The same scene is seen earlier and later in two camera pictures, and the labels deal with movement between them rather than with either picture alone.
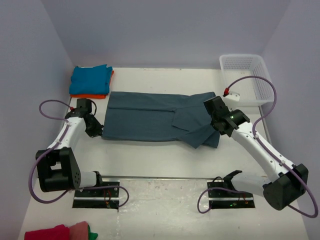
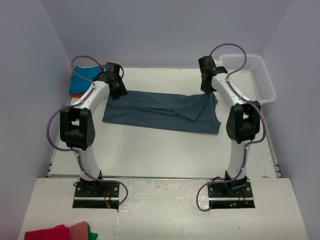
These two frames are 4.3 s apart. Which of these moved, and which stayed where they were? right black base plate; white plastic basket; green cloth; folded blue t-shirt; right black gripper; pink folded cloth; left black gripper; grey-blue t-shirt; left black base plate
Moved: left black gripper; grey-blue t-shirt; right black gripper
Stayed: folded blue t-shirt; left black base plate; pink folded cloth; right black base plate; white plastic basket; green cloth
